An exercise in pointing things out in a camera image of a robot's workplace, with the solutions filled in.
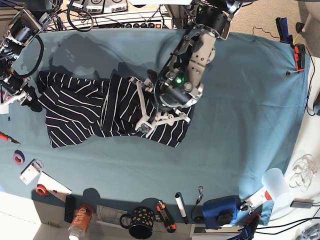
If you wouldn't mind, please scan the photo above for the purple tape roll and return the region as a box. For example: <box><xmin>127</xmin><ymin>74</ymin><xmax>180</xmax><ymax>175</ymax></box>
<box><xmin>13</xmin><ymin>149</ymin><xmax>25</xmax><ymax>165</ymax></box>

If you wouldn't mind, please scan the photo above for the black lanyard with clip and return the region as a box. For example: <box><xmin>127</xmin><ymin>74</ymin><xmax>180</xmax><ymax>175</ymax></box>
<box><xmin>190</xmin><ymin>186</ymin><xmax>204</xmax><ymax>224</ymax></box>

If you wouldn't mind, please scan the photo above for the orange black utility knife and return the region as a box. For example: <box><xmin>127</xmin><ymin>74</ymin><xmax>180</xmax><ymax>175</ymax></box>
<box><xmin>156</xmin><ymin>200</ymin><xmax>177</xmax><ymax>234</ymax></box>

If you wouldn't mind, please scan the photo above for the teal table cloth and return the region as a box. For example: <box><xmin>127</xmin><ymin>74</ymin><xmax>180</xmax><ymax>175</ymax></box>
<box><xmin>0</xmin><ymin>33</ymin><xmax>308</xmax><ymax>221</ymax></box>

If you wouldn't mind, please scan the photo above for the navy white striped t-shirt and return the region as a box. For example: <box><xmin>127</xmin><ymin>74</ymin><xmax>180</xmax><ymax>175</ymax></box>
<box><xmin>36</xmin><ymin>71</ymin><xmax>193</xmax><ymax>150</ymax></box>

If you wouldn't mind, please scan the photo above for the red tape roll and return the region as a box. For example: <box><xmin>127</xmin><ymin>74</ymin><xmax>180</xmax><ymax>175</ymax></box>
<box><xmin>35</xmin><ymin>184</ymin><xmax>49</xmax><ymax>197</ymax></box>

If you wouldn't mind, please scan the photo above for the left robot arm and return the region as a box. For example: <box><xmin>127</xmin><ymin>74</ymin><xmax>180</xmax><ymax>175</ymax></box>
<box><xmin>152</xmin><ymin>0</ymin><xmax>243</xmax><ymax>112</ymax></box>

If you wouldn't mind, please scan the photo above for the translucent plastic cup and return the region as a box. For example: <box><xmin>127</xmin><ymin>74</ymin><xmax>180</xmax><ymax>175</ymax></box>
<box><xmin>261</xmin><ymin>168</ymin><xmax>294</xmax><ymax>208</ymax></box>

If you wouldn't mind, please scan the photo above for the white cable bundle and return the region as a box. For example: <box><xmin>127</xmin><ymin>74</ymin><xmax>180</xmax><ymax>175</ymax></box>
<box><xmin>288</xmin><ymin>154</ymin><xmax>319</xmax><ymax>193</ymax></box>

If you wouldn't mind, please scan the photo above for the black remote control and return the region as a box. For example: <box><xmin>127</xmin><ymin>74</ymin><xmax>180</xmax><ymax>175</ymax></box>
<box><xmin>64</xmin><ymin>195</ymin><xmax>77</xmax><ymax>224</ymax></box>

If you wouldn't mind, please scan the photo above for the orange black clamp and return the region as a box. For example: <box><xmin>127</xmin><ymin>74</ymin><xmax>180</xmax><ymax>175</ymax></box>
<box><xmin>293</xmin><ymin>43</ymin><xmax>306</xmax><ymax>72</ymax></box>

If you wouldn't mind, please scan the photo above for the orange handled screwdriver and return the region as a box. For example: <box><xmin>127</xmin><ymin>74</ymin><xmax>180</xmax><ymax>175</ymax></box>
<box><xmin>0</xmin><ymin>132</ymin><xmax>20</xmax><ymax>144</ymax></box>

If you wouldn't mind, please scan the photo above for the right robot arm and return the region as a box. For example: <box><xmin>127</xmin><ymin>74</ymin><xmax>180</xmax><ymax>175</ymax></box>
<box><xmin>0</xmin><ymin>0</ymin><xmax>63</xmax><ymax>115</ymax></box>

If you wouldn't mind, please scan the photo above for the black mug with yellow leaves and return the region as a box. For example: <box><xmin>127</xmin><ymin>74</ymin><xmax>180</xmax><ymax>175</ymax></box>
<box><xmin>119</xmin><ymin>206</ymin><xmax>155</xmax><ymax>240</ymax></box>

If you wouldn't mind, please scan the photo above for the orange drink bottle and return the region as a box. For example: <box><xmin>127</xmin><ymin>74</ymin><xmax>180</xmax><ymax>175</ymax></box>
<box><xmin>68</xmin><ymin>203</ymin><xmax>94</xmax><ymax>240</ymax></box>

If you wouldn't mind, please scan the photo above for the white packaged card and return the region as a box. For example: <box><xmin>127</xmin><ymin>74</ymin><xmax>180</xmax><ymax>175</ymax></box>
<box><xmin>19</xmin><ymin>159</ymin><xmax>44</xmax><ymax>185</ymax></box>

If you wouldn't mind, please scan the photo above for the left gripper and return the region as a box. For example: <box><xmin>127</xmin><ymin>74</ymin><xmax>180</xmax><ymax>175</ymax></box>
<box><xmin>149</xmin><ymin>92</ymin><xmax>180</xmax><ymax>115</ymax></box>

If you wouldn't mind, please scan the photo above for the white red card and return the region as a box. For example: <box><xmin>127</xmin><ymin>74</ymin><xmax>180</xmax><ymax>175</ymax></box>
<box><xmin>240</xmin><ymin>187</ymin><xmax>272</xmax><ymax>211</ymax></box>

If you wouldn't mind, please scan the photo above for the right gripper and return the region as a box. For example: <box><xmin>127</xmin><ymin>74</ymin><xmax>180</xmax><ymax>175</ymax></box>
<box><xmin>4</xmin><ymin>86</ymin><xmax>43</xmax><ymax>113</ymax></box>

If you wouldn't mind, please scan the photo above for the white black marker pen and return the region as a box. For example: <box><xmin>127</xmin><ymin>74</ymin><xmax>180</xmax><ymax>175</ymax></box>
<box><xmin>174</xmin><ymin>192</ymin><xmax>189</xmax><ymax>225</ymax></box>

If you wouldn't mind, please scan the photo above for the white paper sheet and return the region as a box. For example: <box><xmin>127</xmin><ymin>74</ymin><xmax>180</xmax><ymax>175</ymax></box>
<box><xmin>38</xmin><ymin>172</ymin><xmax>72</xmax><ymax>195</ymax></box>

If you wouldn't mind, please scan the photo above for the grey small box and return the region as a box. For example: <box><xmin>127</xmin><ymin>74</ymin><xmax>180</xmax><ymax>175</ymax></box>
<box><xmin>290</xmin><ymin>199</ymin><xmax>314</xmax><ymax>209</ymax></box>

